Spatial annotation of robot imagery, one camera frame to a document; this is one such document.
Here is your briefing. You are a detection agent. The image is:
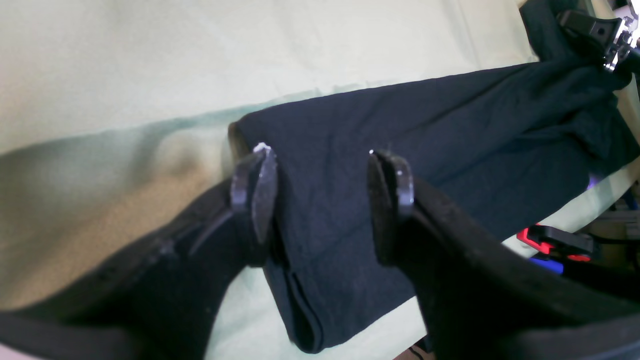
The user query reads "dark navy T-shirt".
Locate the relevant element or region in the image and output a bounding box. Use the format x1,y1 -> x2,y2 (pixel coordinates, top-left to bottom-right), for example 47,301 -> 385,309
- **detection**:
231,0 -> 639,354

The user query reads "blue orange bar clamp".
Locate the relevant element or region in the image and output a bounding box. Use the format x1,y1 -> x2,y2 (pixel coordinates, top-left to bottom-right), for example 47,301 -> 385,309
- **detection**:
516,224 -> 601,275

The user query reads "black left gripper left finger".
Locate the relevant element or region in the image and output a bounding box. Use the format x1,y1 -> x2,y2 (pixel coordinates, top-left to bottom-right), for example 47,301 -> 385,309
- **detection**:
1,143 -> 278,360

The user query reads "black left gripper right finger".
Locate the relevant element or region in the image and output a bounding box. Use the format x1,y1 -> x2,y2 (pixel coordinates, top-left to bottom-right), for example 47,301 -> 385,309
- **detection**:
367,150 -> 639,360

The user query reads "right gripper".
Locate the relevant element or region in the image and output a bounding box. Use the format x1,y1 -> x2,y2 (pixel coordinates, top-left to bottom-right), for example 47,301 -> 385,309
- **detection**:
557,2 -> 640,73

